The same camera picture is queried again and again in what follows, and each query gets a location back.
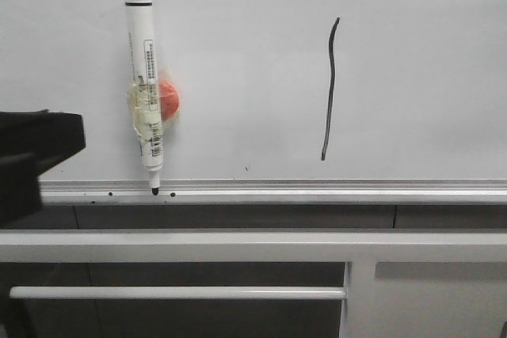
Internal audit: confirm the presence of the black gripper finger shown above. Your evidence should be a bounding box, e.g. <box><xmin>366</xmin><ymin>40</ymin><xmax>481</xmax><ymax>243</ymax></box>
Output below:
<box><xmin>1</xmin><ymin>109</ymin><xmax>86</xmax><ymax>179</ymax></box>
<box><xmin>1</xmin><ymin>153</ymin><xmax>42</xmax><ymax>227</ymax></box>

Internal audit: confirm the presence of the white whiteboard marker pen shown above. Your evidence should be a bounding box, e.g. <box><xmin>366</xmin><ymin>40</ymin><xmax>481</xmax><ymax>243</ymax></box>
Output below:
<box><xmin>124</xmin><ymin>0</ymin><xmax>164</xmax><ymax>196</ymax></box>

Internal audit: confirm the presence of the red round magnet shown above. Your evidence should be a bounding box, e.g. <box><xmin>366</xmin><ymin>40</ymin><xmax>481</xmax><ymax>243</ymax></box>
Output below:
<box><xmin>159</xmin><ymin>80</ymin><xmax>180</xmax><ymax>122</ymax></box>

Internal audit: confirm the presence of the white whiteboard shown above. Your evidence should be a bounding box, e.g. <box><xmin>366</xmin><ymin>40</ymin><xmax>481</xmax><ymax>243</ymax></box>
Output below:
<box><xmin>1</xmin><ymin>0</ymin><xmax>506</xmax><ymax>181</ymax></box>

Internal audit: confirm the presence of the white horizontal stand bar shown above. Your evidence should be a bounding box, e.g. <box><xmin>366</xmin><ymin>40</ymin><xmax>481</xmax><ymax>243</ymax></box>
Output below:
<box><xmin>9</xmin><ymin>287</ymin><xmax>347</xmax><ymax>301</ymax></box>

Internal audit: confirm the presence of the aluminium whiteboard tray rail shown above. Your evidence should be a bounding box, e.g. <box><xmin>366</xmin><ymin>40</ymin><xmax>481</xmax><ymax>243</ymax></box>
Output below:
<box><xmin>40</xmin><ymin>180</ymin><xmax>506</xmax><ymax>205</ymax></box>

